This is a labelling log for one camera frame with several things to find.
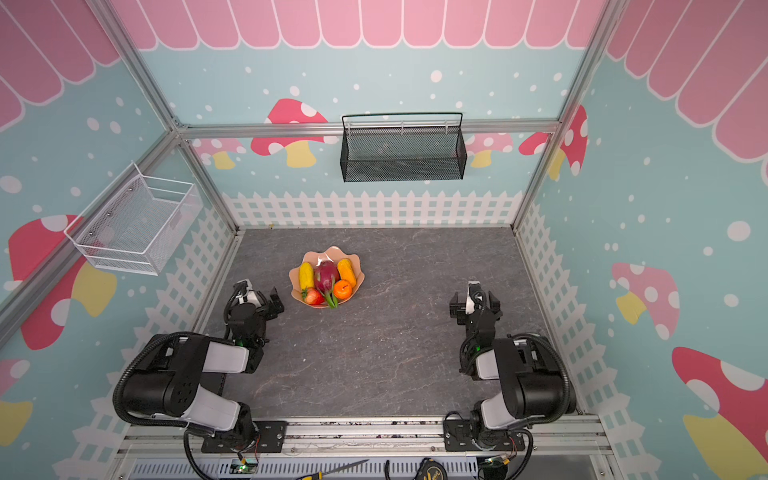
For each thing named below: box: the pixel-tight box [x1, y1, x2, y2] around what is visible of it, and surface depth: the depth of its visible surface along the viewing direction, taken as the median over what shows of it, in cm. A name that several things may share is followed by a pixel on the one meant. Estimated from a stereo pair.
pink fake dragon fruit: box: [314, 259, 341, 309], surface depth 98 cm
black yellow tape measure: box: [413, 457, 449, 480], surface depth 69 cm
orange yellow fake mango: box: [337, 258, 357, 288], surface depth 101 cm
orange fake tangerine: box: [333, 279, 353, 300], surface depth 94 cm
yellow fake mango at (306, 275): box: [299, 262, 315, 290], surface depth 101 cm
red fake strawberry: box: [301, 287, 325, 306], surface depth 94 cm
